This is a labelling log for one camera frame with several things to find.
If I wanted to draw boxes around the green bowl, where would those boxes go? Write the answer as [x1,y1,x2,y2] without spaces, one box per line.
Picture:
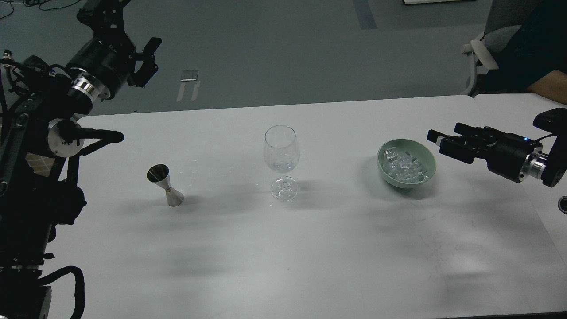
[377,139,437,189]

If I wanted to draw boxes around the person in teal sweater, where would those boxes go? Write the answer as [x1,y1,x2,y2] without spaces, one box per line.
[485,0,567,104]

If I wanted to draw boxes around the checkered beige cushion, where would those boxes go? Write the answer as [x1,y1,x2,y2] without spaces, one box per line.
[26,153,55,177]

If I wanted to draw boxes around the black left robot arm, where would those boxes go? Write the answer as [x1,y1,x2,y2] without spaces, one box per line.
[0,0,162,319]

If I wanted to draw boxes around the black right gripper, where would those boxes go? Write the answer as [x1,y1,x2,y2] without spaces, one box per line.
[427,123,537,183]

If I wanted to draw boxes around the pile of ice cubes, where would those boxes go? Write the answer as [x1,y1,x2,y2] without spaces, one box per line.
[381,147,431,184]

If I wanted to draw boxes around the white board on floor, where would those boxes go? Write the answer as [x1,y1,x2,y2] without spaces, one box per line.
[402,0,476,5]

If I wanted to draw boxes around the metal floor plate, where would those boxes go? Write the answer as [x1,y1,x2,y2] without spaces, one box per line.
[179,70,199,82]

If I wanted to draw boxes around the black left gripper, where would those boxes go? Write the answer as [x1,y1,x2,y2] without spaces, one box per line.
[66,0,162,100]

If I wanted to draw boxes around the black floor cables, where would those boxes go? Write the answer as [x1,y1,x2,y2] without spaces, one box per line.
[0,0,82,19]

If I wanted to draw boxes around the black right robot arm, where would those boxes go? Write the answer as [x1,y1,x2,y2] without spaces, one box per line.
[427,107,566,188]

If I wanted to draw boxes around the clear wine glass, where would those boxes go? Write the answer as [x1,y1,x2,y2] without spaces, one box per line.
[263,125,300,201]

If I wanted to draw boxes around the white office chair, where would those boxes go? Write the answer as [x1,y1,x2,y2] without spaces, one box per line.
[460,0,541,97]

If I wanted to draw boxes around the steel cocktail jigger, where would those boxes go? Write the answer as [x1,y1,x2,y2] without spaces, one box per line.
[146,164,184,207]

